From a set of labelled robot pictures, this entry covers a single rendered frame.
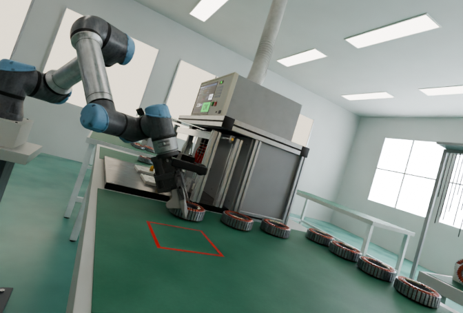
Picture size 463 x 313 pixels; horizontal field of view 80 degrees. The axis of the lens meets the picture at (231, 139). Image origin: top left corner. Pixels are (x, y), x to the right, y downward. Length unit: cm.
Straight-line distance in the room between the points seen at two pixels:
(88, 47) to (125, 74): 495
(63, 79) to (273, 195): 100
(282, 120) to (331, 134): 708
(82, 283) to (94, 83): 61
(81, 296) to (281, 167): 93
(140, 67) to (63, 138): 196
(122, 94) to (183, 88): 124
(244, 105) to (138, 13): 521
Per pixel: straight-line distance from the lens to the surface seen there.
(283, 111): 132
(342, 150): 877
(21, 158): 129
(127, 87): 594
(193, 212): 87
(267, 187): 119
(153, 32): 622
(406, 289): 100
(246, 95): 122
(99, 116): 84
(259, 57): 283
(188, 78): 619
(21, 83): 139
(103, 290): 46
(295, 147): 123
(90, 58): 99
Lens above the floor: 97
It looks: 3 degrees up
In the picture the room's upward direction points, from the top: 18 degrees clockwise
